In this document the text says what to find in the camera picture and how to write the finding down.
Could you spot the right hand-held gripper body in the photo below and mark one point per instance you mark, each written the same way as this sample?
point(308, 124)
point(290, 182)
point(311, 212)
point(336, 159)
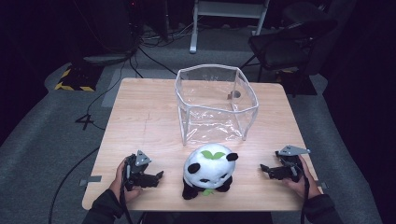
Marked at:
point(291, 161)

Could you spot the panda plush toy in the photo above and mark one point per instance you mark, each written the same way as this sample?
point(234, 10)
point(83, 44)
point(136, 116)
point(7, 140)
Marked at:
point(208, 171)

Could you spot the clear plastic white-trimmed storage bag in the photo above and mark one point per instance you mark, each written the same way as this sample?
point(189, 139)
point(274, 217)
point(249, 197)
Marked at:
point(214, 102)

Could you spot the white metal stand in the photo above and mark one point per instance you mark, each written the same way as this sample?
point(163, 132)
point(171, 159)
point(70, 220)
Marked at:
point(229, 11)

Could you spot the grey tape strip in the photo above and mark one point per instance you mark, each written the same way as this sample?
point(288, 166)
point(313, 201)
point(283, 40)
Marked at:
point(91, 179)

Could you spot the black yellow striped base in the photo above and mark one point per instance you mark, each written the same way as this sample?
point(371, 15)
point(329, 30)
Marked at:
point(79, 77)

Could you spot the person's right hand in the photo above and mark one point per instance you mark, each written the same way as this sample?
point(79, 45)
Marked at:
point(306, 183)

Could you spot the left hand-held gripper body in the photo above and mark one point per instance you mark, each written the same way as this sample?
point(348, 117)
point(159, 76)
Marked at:
point(140, 169)

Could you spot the black chair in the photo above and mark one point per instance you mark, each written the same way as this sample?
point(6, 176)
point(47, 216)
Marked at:
point(280, 46)

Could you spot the round dark stand base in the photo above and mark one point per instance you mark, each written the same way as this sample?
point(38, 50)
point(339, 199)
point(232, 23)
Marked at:
point(106, 58)

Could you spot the grey floor mat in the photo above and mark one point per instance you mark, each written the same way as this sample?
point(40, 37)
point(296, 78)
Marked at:
point(137, 74)

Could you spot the small grey tape piece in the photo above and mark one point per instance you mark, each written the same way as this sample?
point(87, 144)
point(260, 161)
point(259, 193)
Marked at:
point(323, 185)

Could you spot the person's left hand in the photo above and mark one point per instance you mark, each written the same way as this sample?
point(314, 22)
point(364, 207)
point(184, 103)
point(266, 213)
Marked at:
point(120, 183)

